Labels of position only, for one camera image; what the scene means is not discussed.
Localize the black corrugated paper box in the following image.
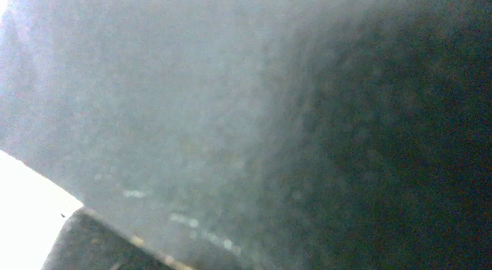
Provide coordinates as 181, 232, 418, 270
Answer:
1, 0, 491, 269

